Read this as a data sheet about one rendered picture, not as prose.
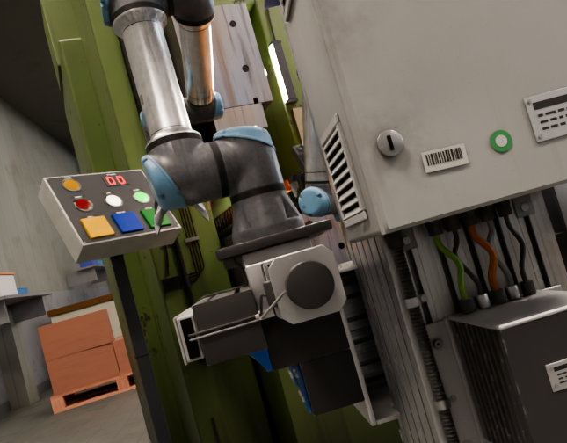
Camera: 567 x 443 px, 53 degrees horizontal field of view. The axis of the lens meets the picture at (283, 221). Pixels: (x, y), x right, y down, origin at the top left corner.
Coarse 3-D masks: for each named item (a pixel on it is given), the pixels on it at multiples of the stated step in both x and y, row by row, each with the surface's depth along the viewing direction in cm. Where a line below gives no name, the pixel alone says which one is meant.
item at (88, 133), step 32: (64, 0) 281; (64, 32) 278; (64, 64) 253; (64, 96) 305; (96, 96) 254; (96, 128) 252; (96, 160) 250; (128, 256) 248; (128, 352) 314; (160, 352) 246; (160, 384) 244
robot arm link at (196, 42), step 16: (176, 0) 121; (192, 0) 123; (208, 0) 127; (176, 16) 129; (192, 16) 127; (208, 16) 129; (192, 32) 132; (208, 32) 134; (192, 48) 136; (208, 48) 138; (192, 64) 140; (208, 64) 142; (192, 80) 145; (208, 80) 146; (192, 96) 150; (208, 96) 151; (192, 112) 154; (208, 112) 155
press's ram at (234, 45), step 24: (168, 24) 217; (216, 24) 215; (240, 24) 219; (216, 48) 214; (240, 48) 217; (216, 72) 212; (240, 72) 215; (264, 72) 218; (240, 96) 214; (264, 96) 217
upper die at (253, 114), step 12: (228, 108) 212; (240, 108) 213; (252, 108) 215; (216, 120) 209; (228, 120) 211; (240, 120) 212; (252, 120) 214; (264, 120) 215; (204, 132) 224; (216, 132) 209
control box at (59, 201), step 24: (48, 192) 170; (72, 192) 172; (96, 192) 177; (120, 192) 182; (144, 192) 187; (72, 216) 165; (96, 216) 170; (168, 216) 184; (72, 240) 163; (96, 240) 163; (120, 240) 169; (144, 240) 176; (168, 240) 185
